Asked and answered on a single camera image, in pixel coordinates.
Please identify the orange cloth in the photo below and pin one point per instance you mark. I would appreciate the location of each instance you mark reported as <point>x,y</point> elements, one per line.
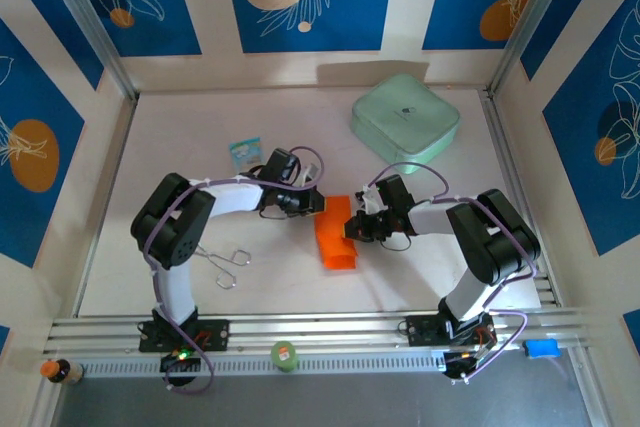
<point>332,242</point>

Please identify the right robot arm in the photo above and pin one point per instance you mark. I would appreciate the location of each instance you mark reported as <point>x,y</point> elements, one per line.
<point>492,242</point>

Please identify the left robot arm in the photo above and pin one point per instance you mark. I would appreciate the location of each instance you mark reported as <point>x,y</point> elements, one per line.
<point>175,227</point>

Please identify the blue wet wipes packet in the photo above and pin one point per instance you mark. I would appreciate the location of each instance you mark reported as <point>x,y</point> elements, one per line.
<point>245,149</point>

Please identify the mint green zip case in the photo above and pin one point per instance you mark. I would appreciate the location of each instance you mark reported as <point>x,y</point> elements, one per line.
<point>405,117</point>

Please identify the green capped can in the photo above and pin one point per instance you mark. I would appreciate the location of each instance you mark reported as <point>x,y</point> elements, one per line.
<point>284,354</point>

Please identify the black electronics board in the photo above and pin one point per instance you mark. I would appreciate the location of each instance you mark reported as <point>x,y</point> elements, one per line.
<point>172,362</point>
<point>457,364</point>

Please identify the blue box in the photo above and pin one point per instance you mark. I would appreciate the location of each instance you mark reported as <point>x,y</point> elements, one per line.
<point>540,349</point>

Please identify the brown bottle orange cap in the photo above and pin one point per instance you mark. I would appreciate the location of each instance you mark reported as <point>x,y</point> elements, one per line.
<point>60,371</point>

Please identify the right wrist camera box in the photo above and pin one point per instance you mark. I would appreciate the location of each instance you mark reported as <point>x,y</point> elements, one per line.
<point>395,192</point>

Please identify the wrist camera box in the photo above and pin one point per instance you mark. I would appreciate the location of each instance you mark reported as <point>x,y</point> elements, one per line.
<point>395,192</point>
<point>280,164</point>

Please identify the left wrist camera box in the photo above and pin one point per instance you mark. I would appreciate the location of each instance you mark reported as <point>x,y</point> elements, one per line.
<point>280,164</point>

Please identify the aluminium mounting rail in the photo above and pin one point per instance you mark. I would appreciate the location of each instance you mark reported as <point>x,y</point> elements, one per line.
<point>325,327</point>

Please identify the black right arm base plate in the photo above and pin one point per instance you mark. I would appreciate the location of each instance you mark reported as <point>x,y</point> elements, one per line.
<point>417,329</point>

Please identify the aluminium side rail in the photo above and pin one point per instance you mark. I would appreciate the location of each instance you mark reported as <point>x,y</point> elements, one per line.
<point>507,157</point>

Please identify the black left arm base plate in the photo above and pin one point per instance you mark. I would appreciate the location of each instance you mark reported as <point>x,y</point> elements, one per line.
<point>220,334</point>

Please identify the aluminium frame post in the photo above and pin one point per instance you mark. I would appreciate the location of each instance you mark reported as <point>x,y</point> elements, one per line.
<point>90,22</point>
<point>531,22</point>

